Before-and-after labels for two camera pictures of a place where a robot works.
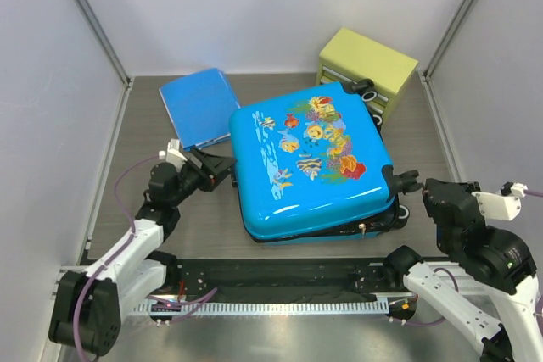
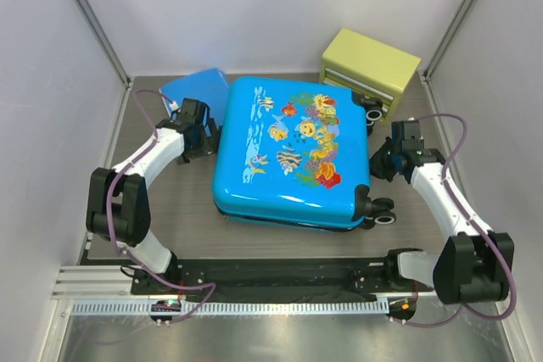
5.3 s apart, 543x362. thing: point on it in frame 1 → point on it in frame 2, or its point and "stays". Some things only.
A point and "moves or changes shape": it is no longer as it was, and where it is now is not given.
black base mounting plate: x=288 y=278 stays
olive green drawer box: x=368 y=67 stays
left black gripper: x=215 y=164 → x=210 y=146
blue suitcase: x=312 y=166 moves or changes shape
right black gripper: x=473 y=185 → x=375 y=167
